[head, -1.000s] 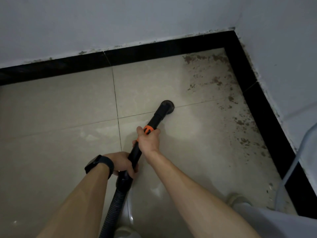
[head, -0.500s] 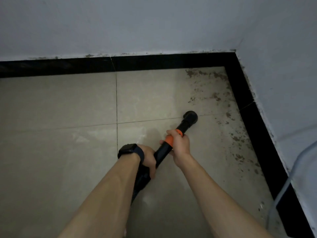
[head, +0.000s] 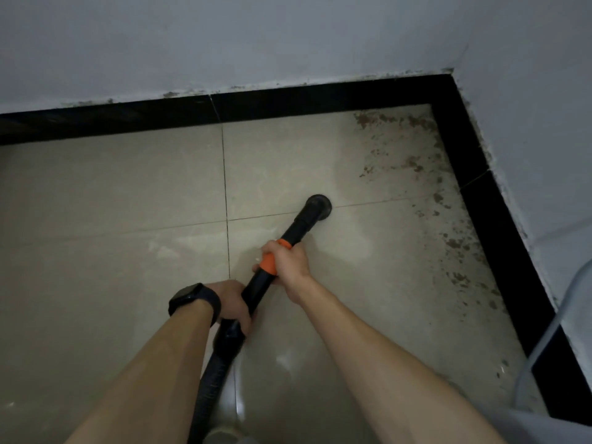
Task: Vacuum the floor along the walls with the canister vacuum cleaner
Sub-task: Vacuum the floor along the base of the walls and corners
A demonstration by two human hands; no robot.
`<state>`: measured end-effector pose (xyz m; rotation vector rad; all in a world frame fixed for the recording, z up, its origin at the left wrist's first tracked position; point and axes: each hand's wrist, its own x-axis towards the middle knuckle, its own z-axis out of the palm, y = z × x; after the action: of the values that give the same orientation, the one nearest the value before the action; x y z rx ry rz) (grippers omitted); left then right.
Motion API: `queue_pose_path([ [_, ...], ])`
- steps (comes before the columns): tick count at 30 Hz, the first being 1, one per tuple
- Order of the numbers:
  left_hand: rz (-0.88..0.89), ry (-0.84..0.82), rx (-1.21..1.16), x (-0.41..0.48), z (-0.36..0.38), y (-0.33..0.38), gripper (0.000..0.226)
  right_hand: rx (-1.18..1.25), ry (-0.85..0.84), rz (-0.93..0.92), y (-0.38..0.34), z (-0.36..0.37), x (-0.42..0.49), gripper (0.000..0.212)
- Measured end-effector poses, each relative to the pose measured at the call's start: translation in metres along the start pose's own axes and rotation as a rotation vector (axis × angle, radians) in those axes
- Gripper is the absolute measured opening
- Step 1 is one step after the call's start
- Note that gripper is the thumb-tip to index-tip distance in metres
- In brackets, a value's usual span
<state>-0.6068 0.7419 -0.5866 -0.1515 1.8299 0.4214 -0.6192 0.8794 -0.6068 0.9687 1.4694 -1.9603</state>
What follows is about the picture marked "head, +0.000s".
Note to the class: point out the black baseboard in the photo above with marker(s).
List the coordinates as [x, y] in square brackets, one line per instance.
[277, 101]

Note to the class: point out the person's right hand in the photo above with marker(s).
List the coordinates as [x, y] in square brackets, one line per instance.
[291, 268]

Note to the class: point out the white shoe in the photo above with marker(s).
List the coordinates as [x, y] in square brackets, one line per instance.
[226, 436]

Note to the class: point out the person's right forearm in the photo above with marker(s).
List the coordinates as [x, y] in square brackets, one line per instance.
[393, 374]

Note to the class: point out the black smartwatch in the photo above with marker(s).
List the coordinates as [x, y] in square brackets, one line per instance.
[194, 298]

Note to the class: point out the light grey trousers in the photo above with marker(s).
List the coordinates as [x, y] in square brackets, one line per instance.
[545, 427]

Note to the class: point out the person's left hand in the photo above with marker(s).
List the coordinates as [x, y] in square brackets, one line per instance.
[231, 302]

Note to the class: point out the person's left forearm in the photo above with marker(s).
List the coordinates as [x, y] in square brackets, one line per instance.
[143, 388]

